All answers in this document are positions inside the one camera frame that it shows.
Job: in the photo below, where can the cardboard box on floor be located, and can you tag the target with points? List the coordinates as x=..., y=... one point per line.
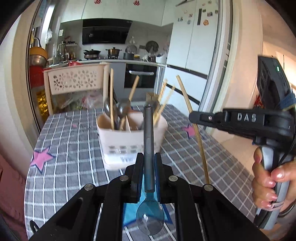
x=152, y=100

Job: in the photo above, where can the pink plastic stool stack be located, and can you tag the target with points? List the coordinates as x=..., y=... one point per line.
x=12, y=199

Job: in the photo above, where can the grey checked tablecloth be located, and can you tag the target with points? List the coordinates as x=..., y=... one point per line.
x=72, y=141

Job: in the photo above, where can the plastic bag of vegetables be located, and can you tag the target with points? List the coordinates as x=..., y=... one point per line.
x=78, y=101

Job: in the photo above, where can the red container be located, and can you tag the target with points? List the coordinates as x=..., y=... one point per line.
x=36, y=76

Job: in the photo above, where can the steel kettle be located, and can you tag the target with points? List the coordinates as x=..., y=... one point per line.
x=62, y=53

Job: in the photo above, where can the white refrigerator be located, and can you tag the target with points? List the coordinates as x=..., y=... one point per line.
x=191, y=51

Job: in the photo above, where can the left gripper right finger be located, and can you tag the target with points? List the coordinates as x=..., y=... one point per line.
x=160, y=177

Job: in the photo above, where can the plain wooden chopstick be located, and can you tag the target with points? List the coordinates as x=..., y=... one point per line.
x=111, y=98

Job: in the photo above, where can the black built-in oven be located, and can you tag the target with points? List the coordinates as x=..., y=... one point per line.
x=146, y=74

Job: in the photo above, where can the white rice cooker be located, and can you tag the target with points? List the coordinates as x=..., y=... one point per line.
x=161, y=59

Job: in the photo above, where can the orange and steel bowls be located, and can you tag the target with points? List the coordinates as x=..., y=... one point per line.
x=38, y=56

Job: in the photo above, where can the dark translucent plastic spoon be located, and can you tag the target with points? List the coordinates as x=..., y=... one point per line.
x=107, y=107

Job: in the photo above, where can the beige flower-pattern rack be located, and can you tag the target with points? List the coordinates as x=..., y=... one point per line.
x=74, y=79

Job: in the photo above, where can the black range hood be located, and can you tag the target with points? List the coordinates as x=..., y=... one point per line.
x=105, y=31

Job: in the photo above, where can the black saucepan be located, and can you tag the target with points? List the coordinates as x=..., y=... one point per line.
x=128, y=56

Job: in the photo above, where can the white plastic utensil holder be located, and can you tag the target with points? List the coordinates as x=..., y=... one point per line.
x=119, y=148

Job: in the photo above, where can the brass cooking pot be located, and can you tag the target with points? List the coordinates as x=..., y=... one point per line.
x=113, y=53

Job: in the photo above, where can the black wok on stove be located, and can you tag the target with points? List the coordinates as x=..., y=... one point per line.
x=91, y=54

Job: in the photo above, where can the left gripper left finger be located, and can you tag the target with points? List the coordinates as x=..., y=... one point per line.
x=136, y=182

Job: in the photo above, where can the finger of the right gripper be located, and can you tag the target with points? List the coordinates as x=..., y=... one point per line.
x=213, y=120

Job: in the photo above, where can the blue patterned chopstick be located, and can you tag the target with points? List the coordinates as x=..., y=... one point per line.
x=160, y=97

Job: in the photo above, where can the person's right hand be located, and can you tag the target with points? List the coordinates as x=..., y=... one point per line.
x=263, y=183

